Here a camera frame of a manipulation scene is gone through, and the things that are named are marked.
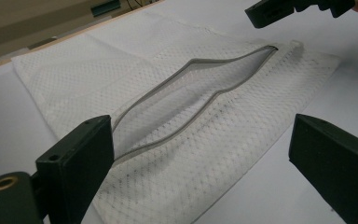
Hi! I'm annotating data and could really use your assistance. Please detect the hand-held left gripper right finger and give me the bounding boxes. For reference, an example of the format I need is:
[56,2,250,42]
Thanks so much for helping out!
[288,113,358,224]

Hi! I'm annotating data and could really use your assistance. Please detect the light wooden desk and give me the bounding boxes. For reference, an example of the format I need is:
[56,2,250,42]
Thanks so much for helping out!
[0,0,157,64]

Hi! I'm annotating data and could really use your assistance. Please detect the white cloth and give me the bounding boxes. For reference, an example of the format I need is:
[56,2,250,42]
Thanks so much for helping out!
[11,12,342,224]

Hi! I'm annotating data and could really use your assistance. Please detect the black cables at desk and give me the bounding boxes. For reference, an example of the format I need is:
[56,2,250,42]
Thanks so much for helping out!
[125,0,145,9]

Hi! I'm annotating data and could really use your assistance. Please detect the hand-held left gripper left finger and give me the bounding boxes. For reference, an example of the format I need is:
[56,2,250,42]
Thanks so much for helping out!
[35,114,116,224]

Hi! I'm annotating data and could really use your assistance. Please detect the wooden table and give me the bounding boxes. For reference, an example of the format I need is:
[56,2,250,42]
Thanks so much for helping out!
[0,0,166,75]

